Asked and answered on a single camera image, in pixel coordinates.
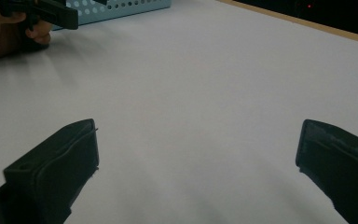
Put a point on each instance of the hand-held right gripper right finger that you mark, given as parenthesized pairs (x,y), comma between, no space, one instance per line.
(341,165)

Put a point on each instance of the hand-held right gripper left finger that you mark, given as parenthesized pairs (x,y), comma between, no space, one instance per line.
(52,168)

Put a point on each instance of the light blue perforated basket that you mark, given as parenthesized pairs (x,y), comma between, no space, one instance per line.
(124,11)

